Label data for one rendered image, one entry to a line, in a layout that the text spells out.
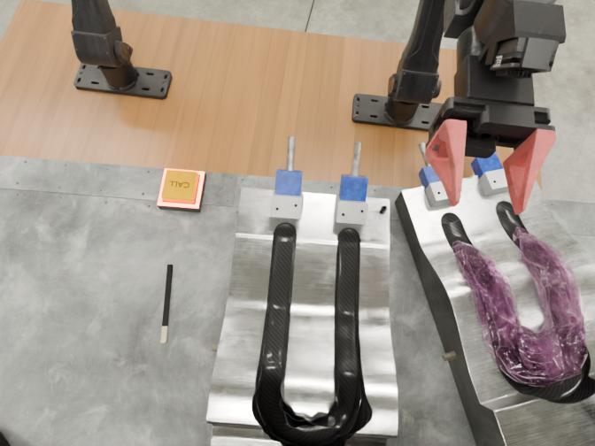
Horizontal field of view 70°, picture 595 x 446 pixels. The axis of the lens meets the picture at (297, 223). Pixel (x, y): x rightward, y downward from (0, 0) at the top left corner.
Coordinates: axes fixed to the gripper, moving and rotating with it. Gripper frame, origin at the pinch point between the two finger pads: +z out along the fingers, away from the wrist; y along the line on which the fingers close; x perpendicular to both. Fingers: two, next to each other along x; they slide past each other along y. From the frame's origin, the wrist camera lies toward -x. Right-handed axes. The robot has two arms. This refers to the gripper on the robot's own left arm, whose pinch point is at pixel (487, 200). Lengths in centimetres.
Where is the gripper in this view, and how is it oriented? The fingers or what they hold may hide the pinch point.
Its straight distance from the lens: 45.8
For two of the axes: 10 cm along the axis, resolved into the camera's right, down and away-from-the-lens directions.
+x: -0.3, 3.3, 9.5
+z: -1.2, 9.4, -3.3
